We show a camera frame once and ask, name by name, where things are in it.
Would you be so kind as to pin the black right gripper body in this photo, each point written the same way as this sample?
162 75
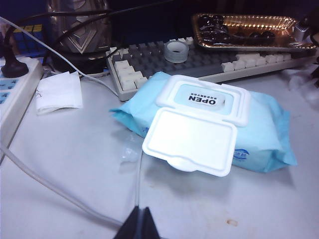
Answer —
312 27

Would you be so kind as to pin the clear plastic film scrap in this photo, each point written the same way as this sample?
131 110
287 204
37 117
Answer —
129 155

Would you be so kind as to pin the clear tape roll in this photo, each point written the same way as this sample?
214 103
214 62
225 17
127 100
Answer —
177 52

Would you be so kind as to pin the black power plug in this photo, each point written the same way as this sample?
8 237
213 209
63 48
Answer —
13 67

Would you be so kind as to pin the blue wet wipes pack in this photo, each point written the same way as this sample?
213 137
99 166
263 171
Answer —
199 124

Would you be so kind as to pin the silver faceted figurine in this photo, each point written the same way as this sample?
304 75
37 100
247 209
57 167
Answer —
82 32

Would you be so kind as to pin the white power strip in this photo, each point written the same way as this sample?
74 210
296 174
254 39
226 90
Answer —
17 92

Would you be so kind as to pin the blue and yellow puzzle cube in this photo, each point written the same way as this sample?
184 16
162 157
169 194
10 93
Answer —
30 39

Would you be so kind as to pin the folded white tissue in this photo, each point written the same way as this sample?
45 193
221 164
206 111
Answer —
59 93

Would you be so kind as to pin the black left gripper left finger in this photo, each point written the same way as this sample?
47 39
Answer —
132 225

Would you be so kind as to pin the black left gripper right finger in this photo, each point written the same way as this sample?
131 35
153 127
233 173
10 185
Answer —
149 225

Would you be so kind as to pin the white and grey keyboard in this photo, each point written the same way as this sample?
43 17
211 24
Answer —
154 62

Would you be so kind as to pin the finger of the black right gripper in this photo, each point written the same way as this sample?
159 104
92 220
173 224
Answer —
315 77

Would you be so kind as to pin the golden foil cherry tray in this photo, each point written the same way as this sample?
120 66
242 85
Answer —
244 32

